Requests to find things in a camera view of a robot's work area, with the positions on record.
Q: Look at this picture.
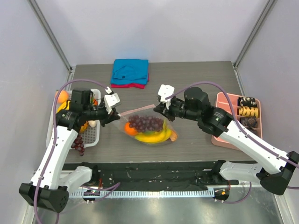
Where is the dark red grape bunch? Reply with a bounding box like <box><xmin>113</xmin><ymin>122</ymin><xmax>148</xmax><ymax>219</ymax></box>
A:
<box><xmin>128</xmin><ymin>115</ymin><xmax>163</xmax><ymax>133</ymax></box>

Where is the clear pink-dotted zip bag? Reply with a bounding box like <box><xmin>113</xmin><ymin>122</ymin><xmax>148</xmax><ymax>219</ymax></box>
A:
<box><xmin>113</xmin><ymin>105</ymin><xmax>178</xmax><ymax>146</ymax></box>

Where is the yellow banana bunch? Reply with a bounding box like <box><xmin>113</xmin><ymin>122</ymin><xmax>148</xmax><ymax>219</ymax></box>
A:
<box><xmin>135</xmin><ymin>120</ymin><xmax>174</xmax><ymax>144</ymax></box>
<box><xmin>56</xmin><ymin>100</ymin><xmax>71</xmax><ymax>113</ymax></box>

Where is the orange carrot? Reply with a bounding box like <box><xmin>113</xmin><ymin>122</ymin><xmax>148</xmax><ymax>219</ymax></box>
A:
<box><xmin>170</xmin><ymin>130</ymin><xmax>178</xmax><ymax>142</ymax></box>

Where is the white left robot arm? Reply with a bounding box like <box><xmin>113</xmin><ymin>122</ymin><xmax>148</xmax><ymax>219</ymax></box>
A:
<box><xmin>19</xmin><ymin>88</ymin><xmax>120</xmax><ymax>213</ymax></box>

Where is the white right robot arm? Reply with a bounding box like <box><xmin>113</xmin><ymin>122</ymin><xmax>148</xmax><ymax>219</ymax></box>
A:
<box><xmin>154</xmin><ymin>84</ymin><xmax>299</xmax><ymax>196</ymax></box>

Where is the white green radish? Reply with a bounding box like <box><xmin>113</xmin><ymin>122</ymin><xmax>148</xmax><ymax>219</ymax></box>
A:
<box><xmin>88</xmin><ymin>120</ymin><xmax>97</xmax><ymax>128</ymax></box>

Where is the small red persimmon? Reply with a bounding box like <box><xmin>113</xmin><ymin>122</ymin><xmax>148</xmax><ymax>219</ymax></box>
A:
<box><xmin>91</xmin><ymin>95</ymin><xmax>98</xmax><ymax>105</ymax></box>

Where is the orange spiky dragon fruit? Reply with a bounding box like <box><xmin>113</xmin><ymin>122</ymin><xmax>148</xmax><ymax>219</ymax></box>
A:
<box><xmin>79</xmin><ymin>121</ymin><xmax>89</xmax><ymax>133</ymax></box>

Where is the white fruit basket tray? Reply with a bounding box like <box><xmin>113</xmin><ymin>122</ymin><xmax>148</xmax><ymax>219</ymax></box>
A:
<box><xmin>46</xmin><ymin>89</ymin><xmax>101</xmax><ymax>147</ymax></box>

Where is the folded red cloth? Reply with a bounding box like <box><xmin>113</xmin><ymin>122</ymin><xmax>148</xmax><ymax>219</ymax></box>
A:
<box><xmin>111</xmin><ymin>75</ymin><xmax>150</xmax><ymax>89</ymax></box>

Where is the small leftover grape cluster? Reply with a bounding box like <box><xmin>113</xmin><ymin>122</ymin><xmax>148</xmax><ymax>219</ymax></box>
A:
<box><xmin>71</xmin><ymin>135</ymin><xmax>85</xmax><ymax>156</ymax></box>

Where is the peach fruit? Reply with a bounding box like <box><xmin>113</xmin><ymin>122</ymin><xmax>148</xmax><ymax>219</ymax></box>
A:
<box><xmin>57</xmin><ymin>90</ymin><xmax>69</xmax><ymax>104</ymax></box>

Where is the folded blue cloth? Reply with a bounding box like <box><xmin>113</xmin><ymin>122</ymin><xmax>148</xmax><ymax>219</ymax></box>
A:
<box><xmin>111</xmin><ymin>59</ymin><xmax>149</xmax><ymax>85</ymax></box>

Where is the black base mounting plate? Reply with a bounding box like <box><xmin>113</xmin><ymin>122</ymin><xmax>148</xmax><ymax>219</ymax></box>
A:
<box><xmin>63</xmin><ymin>161</ymin><xmax>239</xmax><ymax>192</ymax></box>

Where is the pink compartment organizer box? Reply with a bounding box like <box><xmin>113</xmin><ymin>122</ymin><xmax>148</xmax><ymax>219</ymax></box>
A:
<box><xmin>211</xmin><ymin>91</ymin><xmax>263</xmax><ymax>151</ymax></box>

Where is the dark patterned rolled sock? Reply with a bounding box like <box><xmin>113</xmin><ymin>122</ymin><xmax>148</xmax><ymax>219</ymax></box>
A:
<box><xmin>239</xmin><ymin>116</ymin><xmax>258</xmax><ymax>128</ymax></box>

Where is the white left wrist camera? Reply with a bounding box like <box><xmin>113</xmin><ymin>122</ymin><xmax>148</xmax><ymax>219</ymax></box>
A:
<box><xmin>103</xmin><ymin>87</ymin><xmax>121</xmax><ymax>114</ymax></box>

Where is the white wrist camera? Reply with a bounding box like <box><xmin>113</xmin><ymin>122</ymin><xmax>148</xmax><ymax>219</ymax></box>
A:
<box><xmin>157</xmin><ymin>84</ymin><xmax>175</xmax><ymax>109</ymax></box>
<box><xmin>103</xmin><ymin>87</ymin><xmax>121</xmax><ymax>114</ymax></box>

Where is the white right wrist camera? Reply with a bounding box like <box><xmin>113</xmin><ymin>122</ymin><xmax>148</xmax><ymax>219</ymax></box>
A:
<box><xmin>157</xmin><ymin>84</ymin><xmax>175</xmax><ymax>109</ymax></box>

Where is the white slotted cable duct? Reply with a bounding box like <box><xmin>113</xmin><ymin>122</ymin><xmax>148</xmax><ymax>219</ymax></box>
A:
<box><xmin>69</xmin><ymin>189</ymin><xmax>214</xmax><ymax>199</ymax></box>

